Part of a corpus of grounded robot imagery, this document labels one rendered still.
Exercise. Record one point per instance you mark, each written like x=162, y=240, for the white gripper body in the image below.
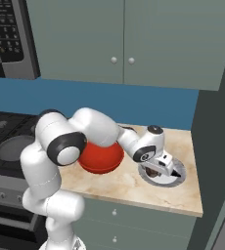
x=165, y=168

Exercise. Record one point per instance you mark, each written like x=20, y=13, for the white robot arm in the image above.
x=95, y=125

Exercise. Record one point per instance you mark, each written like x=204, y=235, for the grey plate with white centre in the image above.
x=165, y=182

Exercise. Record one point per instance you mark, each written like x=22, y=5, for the grey-green drawer front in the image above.
x=144, y=218
x=134, y=241

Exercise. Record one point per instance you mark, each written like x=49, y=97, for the red bowl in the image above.
x=99, y=161

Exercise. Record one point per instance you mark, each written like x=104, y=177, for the round grey drawer knob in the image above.
x=114, y=212
x=114, y=239

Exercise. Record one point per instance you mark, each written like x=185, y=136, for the dark grey tall cupboard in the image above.
x=215, y=114

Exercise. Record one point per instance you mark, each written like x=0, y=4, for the round grey cupboard knob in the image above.
x=113, y=60
x=131, y=60

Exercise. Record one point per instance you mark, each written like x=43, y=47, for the grey stove knob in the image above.
x=19, y=198
x=2, y=194

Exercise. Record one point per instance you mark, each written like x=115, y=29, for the grey round pan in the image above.
x=11, y=148

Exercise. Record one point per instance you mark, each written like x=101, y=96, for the black and grey stove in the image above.
x=0, y=182

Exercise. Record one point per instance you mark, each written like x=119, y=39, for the black and grey microwave oven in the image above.
x=7, y=39

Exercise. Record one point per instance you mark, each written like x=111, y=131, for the grey-green wall cupboard door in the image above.
x=179, y=39
x=75, y=35

